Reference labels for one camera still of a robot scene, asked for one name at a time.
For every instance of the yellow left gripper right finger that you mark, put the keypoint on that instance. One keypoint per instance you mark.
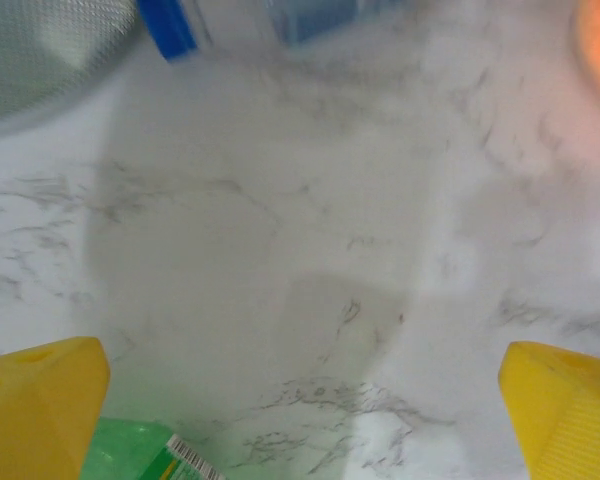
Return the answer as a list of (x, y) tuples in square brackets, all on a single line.
[(570, 415)]

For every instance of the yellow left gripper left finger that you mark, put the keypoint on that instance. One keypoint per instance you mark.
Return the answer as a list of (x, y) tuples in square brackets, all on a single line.
[(30, 425)]

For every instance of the crushed green plastic bottle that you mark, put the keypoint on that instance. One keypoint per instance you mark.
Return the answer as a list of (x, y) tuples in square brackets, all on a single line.
[(130, 450)]

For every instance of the silver mesh waste bin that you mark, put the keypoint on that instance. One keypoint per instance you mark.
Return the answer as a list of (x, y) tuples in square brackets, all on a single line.
[(30, 50)]

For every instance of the soda water bottle blue cap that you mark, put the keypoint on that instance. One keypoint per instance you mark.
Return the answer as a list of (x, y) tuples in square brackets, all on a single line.
[(175, 25)]

